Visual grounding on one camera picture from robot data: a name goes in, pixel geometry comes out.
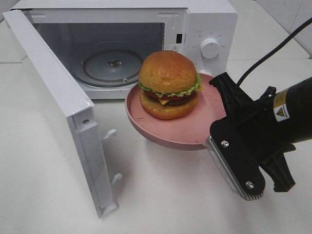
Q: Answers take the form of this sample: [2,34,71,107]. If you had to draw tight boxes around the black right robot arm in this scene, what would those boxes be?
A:
[206,73,312,200]

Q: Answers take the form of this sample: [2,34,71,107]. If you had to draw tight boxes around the burger with lettuce and cheese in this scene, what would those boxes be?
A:
[138,50,201,120]

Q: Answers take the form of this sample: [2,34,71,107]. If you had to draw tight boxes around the pink round plate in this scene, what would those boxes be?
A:
[125,74,226,151]

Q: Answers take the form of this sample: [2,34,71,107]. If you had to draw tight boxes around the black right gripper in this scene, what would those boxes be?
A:
[205,73,295,200]

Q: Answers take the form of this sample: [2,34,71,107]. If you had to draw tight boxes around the white microwave oven body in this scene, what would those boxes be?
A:
[9,0,237,99]

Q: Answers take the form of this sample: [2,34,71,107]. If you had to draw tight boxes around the upper white power knob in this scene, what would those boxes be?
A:
[200,36,220,59]

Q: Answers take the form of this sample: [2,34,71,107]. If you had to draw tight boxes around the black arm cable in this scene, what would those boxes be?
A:
[237,16,312,86]

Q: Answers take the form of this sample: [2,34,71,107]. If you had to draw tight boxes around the lower white timer knob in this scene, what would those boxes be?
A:
[199,69,214,76]

